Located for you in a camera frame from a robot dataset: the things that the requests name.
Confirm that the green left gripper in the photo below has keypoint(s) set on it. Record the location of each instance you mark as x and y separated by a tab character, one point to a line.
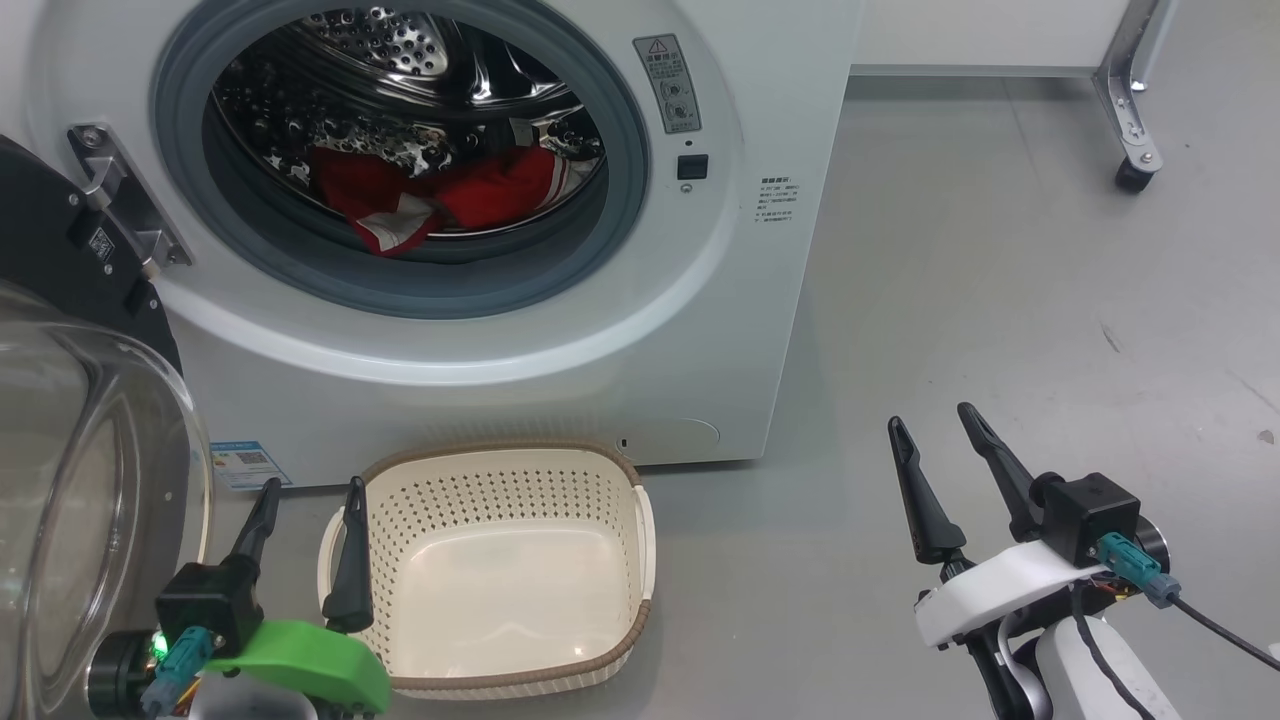
310	660

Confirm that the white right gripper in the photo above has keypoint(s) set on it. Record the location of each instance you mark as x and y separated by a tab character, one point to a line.
990	595

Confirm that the black glass washing machine door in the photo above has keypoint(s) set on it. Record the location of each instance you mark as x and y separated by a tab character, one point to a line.
80	250

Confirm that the red and white garment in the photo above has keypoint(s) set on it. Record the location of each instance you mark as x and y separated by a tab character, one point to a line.
490	190

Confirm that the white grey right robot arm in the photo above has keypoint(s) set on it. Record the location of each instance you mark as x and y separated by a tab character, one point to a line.
1140	685

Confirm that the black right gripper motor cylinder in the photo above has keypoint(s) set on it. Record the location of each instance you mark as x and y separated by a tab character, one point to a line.
1153	545

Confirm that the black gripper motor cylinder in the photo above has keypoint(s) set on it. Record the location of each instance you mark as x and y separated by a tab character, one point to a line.
1153	545
115	680

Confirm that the cream perforated laundry basket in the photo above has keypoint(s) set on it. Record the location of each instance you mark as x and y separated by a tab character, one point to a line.
510	590

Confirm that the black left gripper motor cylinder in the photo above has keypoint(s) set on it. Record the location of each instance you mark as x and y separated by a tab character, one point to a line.
115	680

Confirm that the grey rubber door gasket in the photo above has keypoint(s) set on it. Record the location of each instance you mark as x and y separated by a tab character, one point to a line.
300	280

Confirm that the white front-load washing machine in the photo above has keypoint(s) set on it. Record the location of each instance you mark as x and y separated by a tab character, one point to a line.
700	350

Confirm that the metal door hinge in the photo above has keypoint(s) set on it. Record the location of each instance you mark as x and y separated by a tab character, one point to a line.
120	200

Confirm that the black door latch socket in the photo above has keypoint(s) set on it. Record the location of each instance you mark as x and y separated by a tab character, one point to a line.
692	167

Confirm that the perforated steel washer drum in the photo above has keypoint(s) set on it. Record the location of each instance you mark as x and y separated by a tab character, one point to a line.
400	50

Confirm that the blue energy label sticker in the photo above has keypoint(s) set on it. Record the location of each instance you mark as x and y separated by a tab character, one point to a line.
240	465

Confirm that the round white filter cover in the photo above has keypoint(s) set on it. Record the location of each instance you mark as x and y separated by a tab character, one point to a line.
670	442

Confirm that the black caster wheel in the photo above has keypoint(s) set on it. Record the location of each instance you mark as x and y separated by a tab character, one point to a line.
1132	177

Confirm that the metal table leg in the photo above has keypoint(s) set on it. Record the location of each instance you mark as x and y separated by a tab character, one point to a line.
1125	100

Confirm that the white table panel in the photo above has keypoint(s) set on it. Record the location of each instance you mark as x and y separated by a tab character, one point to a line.
980	30

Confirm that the grey warning sticker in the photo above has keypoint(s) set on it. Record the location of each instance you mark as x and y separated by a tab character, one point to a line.
667	85

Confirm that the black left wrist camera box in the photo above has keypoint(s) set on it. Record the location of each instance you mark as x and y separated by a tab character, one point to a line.
205	605

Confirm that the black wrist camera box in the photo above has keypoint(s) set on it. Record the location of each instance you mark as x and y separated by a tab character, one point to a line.
205	605
1090	515

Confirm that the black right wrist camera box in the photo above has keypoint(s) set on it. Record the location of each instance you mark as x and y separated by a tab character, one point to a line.
1090	515

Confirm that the teal left camera connector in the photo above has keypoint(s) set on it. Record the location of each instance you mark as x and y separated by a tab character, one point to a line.
180	665

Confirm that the teal camera connector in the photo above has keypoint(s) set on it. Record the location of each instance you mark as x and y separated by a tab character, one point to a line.
1135	568
180	665

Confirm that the teal right camera connector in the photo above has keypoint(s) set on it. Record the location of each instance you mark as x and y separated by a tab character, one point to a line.
1135	568

